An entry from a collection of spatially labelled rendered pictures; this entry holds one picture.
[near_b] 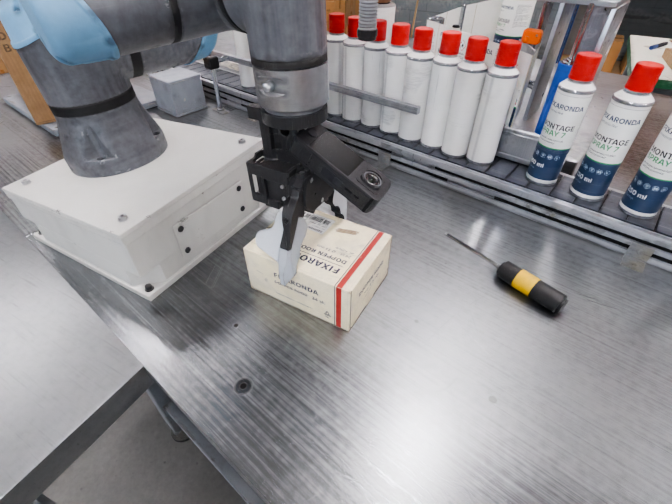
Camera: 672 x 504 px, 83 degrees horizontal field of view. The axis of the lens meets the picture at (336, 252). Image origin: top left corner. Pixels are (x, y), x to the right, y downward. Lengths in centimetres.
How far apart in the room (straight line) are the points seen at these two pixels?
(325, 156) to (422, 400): 29
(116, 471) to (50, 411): 92
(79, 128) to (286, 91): 36
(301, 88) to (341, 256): 21
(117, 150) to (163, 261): 18
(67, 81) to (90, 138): 8
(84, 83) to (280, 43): 34
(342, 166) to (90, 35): 24
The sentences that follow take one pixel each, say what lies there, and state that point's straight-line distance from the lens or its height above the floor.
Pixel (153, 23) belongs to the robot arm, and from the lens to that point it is 43.
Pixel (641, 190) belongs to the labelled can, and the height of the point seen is 92.
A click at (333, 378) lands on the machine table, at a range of 47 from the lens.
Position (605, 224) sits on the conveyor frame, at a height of 87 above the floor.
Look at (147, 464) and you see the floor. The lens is 143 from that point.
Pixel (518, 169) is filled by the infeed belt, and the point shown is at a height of 88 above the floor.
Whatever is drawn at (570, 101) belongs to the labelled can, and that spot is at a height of 103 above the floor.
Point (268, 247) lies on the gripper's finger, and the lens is 47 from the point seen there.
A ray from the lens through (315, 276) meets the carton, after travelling 47.
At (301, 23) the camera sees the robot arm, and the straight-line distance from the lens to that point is 38.
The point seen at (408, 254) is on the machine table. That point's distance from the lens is 62.
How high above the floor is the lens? 123
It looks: 41 degrees down
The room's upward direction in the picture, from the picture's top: straight up
